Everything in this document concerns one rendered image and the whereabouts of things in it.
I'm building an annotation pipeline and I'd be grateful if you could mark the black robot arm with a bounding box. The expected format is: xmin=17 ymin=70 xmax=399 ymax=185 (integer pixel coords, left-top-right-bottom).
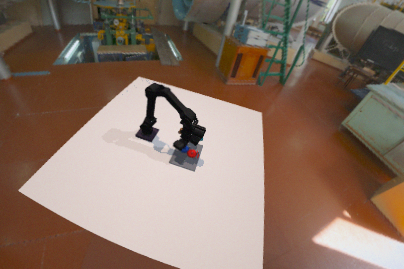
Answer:
xmin=140 ymin=83 xmax=206 ymax=146

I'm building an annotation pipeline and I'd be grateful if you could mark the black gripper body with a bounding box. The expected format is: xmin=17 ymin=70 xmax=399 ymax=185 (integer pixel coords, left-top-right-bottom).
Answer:
xmin=173 ymin=130 xmax=192 ymax=151

